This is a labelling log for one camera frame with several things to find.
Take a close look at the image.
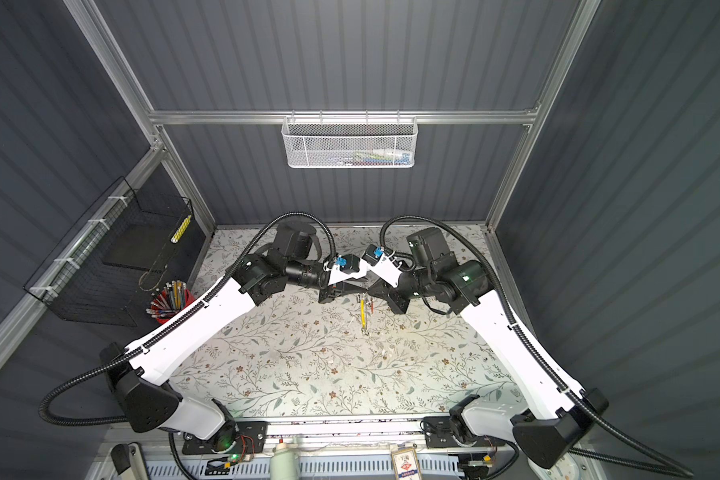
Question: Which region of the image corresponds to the left black cable conduit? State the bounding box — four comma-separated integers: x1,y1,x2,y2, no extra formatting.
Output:
38,211,338,480

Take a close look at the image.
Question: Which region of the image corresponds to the white bottle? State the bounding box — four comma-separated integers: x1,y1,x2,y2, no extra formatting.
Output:
269,439,300,480

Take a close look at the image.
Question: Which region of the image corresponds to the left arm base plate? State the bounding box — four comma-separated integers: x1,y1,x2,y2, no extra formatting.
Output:
181,421,269,458

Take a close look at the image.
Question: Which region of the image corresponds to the black wire basket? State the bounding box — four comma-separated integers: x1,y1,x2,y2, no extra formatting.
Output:
23,177,194,329

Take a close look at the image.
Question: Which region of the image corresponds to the black stapler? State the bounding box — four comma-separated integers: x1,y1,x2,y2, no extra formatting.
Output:
110,442,150,480

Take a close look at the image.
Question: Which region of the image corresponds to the pale green alarm clock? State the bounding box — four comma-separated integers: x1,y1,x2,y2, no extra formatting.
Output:
528,454,583,480

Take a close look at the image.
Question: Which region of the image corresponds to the white wire mesh basket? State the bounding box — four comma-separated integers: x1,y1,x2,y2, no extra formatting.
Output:
281,117,419,169

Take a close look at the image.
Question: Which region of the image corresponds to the playing card box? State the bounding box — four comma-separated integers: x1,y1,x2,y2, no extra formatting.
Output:
390,445,423,480

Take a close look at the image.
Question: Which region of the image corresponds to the black cable conduit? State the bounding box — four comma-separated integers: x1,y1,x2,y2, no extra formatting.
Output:
379,214,695,480
38,211,338,480

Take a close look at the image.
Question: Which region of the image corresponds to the red pencil cup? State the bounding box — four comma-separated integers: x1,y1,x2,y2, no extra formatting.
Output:
145,280,196,324

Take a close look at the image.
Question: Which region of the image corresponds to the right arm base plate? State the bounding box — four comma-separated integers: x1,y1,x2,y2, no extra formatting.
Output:
419,416,506,450

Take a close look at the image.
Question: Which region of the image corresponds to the yellow marker in basket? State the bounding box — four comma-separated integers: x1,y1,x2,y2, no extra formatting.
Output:
170,214,193,244

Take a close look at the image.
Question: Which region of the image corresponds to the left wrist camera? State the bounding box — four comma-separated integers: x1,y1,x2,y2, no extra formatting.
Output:
328,254,368,286

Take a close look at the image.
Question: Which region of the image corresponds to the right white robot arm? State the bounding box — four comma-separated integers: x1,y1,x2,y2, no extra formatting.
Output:
361,220,608,469

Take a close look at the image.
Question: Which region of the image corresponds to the right black cable conduit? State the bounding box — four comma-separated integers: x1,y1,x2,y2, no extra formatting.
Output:
379,214,695,480

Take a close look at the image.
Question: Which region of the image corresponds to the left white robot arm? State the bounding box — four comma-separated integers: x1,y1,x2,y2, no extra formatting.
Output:
108,221,368,453

